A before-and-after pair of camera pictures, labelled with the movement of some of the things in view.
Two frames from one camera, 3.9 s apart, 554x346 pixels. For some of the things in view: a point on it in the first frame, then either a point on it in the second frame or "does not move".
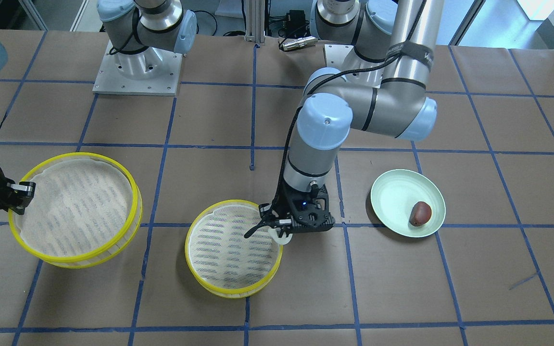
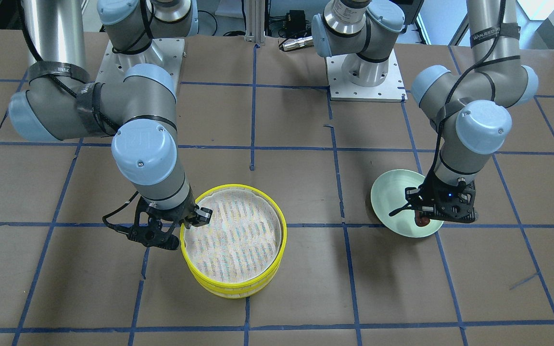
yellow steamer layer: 85,211 to 242,242
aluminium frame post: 255,21 does not move
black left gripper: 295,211 to 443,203
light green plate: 394,194 does not move
